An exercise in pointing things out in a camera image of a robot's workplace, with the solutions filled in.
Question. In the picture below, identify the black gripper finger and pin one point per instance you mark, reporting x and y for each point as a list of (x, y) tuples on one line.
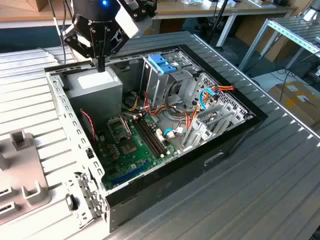
[(113, 41), (82, 42)]

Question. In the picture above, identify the grey metal disk bay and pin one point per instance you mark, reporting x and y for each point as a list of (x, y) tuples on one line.
[(200, 132)]

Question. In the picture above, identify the blue plastic bay latch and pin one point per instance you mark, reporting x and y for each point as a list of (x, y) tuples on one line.
[(160, 63)]

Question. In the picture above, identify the brown box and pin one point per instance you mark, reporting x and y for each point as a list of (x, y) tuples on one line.
[(41, 5)]

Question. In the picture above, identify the grey power supply unit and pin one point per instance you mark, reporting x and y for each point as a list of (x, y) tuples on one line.
[(95, 100)]

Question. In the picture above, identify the grey metal drive cage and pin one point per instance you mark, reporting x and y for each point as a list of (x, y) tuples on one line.
[(160, 85)]

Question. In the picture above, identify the long wooden desk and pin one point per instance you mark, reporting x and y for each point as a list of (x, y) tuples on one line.
[(180, 10)]

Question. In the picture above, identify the thin metal locking lever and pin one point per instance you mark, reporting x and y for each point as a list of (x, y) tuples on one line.
[(126, 126)]

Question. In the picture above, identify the black RAM slot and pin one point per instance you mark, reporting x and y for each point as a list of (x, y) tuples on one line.
[(146, 138), (153, 136)]

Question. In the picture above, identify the black tripod stand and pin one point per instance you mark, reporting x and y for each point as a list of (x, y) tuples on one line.
[(220, 15)]

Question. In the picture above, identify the green motherboard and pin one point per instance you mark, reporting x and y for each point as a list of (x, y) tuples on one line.
[(140, 160)]

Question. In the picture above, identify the grey parts rack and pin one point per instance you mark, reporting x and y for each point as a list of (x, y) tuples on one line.
[(22, 162)]

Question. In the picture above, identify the blue expansion slot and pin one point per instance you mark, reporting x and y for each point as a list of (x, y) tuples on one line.
[(130, 175)]

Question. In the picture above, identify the black open PC case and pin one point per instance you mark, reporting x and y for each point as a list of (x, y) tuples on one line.
[(175, 180)]

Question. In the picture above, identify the black case rear latch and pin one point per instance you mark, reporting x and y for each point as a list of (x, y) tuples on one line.
[(71, 202)]

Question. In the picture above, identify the large cardboard box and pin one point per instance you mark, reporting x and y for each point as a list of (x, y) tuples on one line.
[(295, 107)]

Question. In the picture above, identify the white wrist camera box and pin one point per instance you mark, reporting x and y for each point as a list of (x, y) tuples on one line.
[(126, 22)]

